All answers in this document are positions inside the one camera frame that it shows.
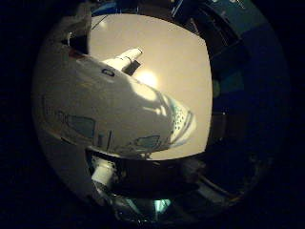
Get white spray bottle black trigger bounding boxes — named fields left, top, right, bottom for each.
left=30, top=41, right=198, bottom=161

